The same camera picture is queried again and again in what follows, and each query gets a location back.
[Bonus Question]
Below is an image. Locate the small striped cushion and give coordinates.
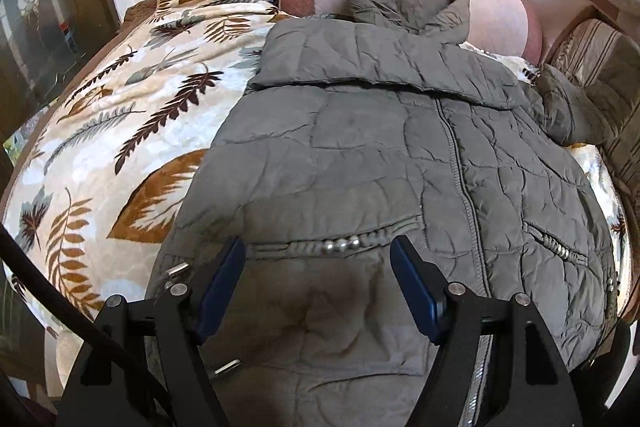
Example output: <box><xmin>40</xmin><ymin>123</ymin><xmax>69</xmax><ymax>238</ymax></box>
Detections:
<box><xmin>544</xmin><ymin>17</ymin><xmax>640</xmax><ymax>208</ymax></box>

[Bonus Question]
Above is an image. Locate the brown glass door cabinet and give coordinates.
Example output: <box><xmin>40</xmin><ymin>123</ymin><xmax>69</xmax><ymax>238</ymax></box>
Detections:
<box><xmin>0</xmin><ymin>0</ymin><xmax>121</xmax><ymax>148</ymax></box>

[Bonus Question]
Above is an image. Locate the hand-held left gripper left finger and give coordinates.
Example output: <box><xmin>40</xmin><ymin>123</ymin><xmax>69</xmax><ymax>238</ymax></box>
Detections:
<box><xmin>60</xmin><ymin>236</ymin><xmax>247</xmax><ymax>427</ymax></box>

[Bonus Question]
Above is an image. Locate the black cable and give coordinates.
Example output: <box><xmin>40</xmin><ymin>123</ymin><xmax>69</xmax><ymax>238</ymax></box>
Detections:
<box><xmin>0</xmin><ymin>224</ymin><xmax>171</xmax><ymax>413</ymax></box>

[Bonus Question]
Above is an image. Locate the leaf print blanket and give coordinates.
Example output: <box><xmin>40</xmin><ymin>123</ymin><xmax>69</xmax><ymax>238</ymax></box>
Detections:
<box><xmin>0</xmin><ymin>0</ymin><xmax>632</xmax><ymax>388</ymax></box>

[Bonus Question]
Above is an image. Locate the grey quilted hooded jacket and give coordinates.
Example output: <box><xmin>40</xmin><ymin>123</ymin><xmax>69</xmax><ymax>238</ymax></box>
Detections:
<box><xmin>145</xmin><ymin>0</ymin><xmax>640</xmax><ymax>427</ymax></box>

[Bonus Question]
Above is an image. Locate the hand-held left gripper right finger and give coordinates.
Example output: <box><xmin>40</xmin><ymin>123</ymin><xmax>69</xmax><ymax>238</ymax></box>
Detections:
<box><xmin>390</xmin><ymin>235</ymin><xmax>583</xmax><ymax>427</ymax></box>

